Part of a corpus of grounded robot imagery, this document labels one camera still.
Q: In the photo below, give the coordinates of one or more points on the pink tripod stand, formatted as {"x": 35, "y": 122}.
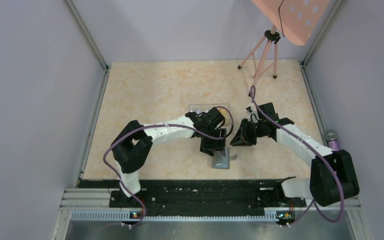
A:
{"x": 271, "y": 38}

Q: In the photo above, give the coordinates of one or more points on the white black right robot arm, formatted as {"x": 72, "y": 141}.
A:
{"x": 332, "y": 172}

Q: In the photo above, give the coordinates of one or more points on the pink perforated panel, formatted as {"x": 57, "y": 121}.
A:
{"x": 296, "y": 19}

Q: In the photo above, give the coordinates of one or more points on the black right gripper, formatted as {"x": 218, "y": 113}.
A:
{"x": 242, "y": 137}

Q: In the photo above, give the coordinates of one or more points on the purple glitter bottle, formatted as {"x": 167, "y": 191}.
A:
{"x": 331, "y": 138}

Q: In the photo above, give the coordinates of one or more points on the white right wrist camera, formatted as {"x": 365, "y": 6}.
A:
{"x": 249, "y": 108}

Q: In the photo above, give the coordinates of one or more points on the grey card holder wallet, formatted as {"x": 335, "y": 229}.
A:
{"x": 221, "y": 159}

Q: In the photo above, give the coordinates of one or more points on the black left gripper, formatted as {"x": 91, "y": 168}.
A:
{"x": 218, "y": 145}

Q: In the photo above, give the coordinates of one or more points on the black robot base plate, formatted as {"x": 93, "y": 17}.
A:
{"x": 199, "y": 198}

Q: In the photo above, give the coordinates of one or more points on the aluminium frame rail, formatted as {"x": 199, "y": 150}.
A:
{"x": 100, "y": 204}

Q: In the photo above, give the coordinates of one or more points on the yellow card stack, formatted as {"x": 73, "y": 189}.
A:
{"x": 225, "y": 114}

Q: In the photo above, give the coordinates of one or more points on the clear plastic card box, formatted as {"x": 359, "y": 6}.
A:
{"x": 200, "y": 108}

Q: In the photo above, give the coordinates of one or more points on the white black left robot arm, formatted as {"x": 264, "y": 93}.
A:
{"x": 128, "y": 152}

